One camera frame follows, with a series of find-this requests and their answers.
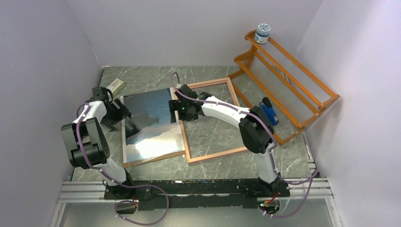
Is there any brown frame backing board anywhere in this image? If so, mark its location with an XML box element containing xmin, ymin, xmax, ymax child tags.
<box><xmin>122</xmin><ymin>150</ymin><xmax>185</xmax><ymax>168</ymax></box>

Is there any mountain landscape photo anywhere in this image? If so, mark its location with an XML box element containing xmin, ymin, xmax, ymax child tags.
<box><xmin>120</xmin><ymin>87</ymin><xmax>186</xmax><ymax>164</ymax></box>

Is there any small white red box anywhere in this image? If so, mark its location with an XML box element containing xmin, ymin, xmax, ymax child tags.
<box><xmin>106</xmin><ymin>79</ymin><xmax>126</xmax><ymax>96</ymax></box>

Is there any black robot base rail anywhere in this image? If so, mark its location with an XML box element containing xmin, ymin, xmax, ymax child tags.
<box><xmin>104</xmin><ymin>178</ymin><xmax>290</xmax><ymax>211</ymax></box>

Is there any purple cable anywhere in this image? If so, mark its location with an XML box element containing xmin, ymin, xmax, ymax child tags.
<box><xmin>170</xmin><ymin>72</ymin><xmax>320</xmax><ymax>219</ymax></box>
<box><xmin>76</xmin><ymin>102</ymin><xmax>171</xmax><ymax>227</ymax></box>

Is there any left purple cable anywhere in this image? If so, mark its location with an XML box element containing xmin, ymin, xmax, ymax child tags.
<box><xmin>76</xmin><ymin>102</ymin><xmax>171</xmax><ymax>227</ymax></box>

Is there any clear acrylic sheet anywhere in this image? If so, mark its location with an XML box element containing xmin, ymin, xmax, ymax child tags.
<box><xmin>120</xmin><ymin>87</ymin><xmax>189</xmax><ymax>165</ymax></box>

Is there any aluminium extrusion rail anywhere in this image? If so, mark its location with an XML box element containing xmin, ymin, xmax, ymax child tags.
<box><xmin>51</xmin><ymin>178</ymin><xmax>342</xmax><ymax>227</ymax></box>

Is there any blue stapler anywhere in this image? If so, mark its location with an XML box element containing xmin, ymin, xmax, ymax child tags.
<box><xmin>259</xmin><ymin>97</ymin><xmax>279</xmax><ymax>125</ymax></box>

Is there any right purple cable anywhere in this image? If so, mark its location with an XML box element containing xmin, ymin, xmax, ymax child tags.
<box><xmin>170</xmin><ymin>72</ymin><xmax>320</xmax><ymax>219</ymax></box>

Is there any white blue jar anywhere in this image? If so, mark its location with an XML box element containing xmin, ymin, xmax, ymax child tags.
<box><xmin>254</xmin><ymin>23</ymin><xmax>271</xmax><ymax>44</ymax></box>

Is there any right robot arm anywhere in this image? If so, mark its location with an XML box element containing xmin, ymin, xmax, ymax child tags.
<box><xmin>169</xmin><ymin>84</ymin><xmax>279</xmax><ymax>196</ymax></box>

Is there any copper wooden picture frame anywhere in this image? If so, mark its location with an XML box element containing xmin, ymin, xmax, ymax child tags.
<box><xmin>175</xmin><ymin>77</ymin><xmax>247</xmax><ymax>164</ymax></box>

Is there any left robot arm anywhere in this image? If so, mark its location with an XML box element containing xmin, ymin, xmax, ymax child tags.
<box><xmin>61</xmin><ymin>87</ymin><xmax>135</xmax><ymax>199</ymax></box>

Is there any orange wooden rack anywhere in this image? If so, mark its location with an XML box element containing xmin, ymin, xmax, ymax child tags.
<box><xmin>228</xmin><ymin>30</ymin><xmax>340</xmax><ymax>145</ymax></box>

